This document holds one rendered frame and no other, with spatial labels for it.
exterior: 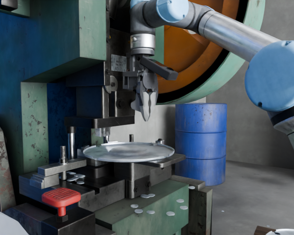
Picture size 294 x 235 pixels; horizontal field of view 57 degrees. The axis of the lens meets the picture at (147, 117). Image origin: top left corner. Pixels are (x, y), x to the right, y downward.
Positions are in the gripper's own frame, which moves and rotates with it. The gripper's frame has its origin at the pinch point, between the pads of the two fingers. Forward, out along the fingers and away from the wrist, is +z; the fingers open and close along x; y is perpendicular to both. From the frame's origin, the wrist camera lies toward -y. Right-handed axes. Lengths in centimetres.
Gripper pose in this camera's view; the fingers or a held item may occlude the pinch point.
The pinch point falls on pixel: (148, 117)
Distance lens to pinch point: 82.3
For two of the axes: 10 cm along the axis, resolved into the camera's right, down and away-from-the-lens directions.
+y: -8.0, -0.5, 6.0
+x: -6.0, 0.6, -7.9
